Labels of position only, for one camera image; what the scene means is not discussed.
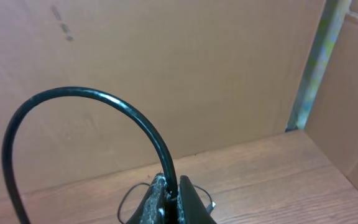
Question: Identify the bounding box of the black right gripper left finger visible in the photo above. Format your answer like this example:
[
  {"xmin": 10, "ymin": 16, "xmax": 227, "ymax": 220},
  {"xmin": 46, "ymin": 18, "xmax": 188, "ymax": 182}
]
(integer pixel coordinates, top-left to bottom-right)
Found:
[{"xmin": 126, "ymin": 173, "xmax": 166, "ymax": 224}]

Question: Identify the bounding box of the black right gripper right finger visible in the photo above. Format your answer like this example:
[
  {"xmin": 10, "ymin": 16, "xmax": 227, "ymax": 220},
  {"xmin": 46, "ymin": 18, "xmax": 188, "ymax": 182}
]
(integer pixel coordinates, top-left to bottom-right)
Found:
[{"xmin": 178, "ymin": 175, "xmax": 216, "ymax": 224}]

